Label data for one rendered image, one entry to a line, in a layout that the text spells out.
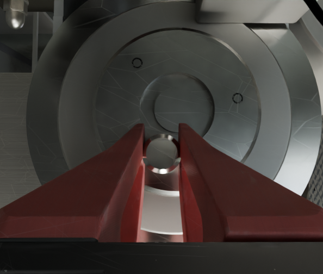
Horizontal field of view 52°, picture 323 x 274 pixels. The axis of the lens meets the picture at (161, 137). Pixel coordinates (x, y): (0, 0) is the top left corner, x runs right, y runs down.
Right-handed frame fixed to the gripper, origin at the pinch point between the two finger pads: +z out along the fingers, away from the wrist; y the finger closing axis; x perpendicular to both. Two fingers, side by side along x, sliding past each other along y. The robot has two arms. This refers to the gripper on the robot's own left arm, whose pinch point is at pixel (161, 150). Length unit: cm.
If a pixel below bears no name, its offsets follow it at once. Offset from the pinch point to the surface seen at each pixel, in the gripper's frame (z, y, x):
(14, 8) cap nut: 40.8, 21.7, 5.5
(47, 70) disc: 5.5, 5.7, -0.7
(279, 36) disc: 6.8, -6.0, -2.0
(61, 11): 8.0, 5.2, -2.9
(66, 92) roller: 4.5, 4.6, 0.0
